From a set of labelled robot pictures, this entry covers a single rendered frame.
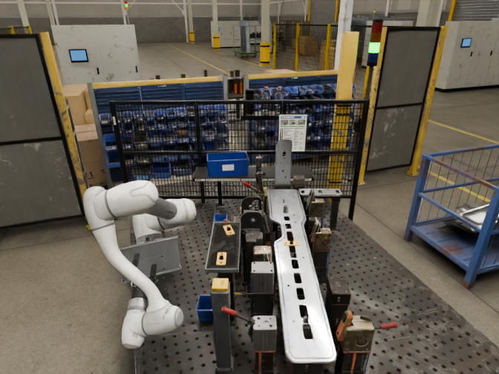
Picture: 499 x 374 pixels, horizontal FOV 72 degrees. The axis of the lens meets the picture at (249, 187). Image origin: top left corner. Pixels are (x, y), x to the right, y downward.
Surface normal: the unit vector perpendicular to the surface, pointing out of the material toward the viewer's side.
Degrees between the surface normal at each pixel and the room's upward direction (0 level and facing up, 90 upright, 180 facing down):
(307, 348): 0
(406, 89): 92
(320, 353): 0
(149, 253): 90
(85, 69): 90
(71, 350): 0
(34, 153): 90
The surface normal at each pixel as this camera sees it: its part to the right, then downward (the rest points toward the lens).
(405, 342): 0.00, -0.90
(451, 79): 0.32, 0.41
